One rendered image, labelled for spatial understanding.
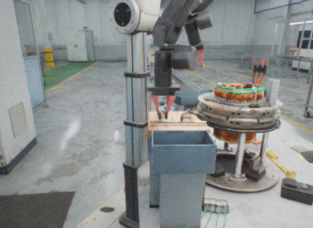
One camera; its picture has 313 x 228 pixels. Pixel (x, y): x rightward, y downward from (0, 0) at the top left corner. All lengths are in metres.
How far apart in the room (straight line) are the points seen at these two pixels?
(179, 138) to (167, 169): 0.12
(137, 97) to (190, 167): 0.61
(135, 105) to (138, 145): 0.22
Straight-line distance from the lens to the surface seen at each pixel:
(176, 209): 0.72
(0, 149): 2.79
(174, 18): 0.69
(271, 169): 1.12
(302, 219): 0.93
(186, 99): 1.13
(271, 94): 0.96
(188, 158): 0.62
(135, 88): 1.15
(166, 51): 0.70
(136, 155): 1.26
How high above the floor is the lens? 1.32
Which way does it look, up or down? 18 degrees down
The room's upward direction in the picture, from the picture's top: straight up
